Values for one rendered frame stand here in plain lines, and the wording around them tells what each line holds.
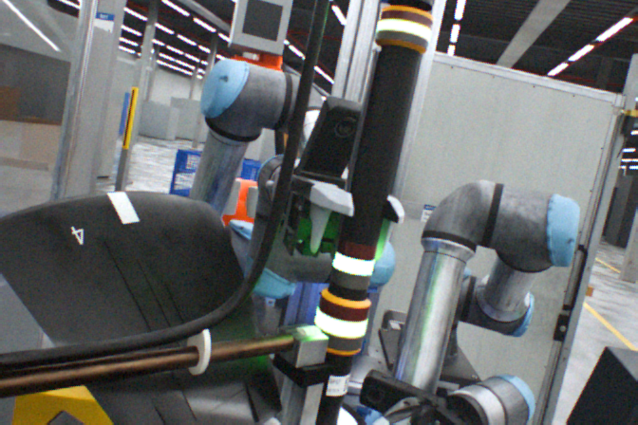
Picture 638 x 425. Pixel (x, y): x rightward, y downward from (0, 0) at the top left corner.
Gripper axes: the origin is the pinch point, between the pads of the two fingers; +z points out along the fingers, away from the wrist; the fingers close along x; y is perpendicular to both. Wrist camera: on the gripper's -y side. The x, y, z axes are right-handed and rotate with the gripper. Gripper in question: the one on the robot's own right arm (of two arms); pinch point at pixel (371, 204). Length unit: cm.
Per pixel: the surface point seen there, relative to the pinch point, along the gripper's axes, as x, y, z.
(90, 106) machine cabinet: 92, 3, -471
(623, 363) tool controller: -63, 22, -26
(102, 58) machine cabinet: 90, -43, -475
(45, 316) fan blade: 22.3, 11.3, 0.8
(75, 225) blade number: 22.1, 6.0, -4.4
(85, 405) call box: 21, 40, -37
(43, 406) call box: 27, 41, -38
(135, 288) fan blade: 16.9, 10.0, -2.8
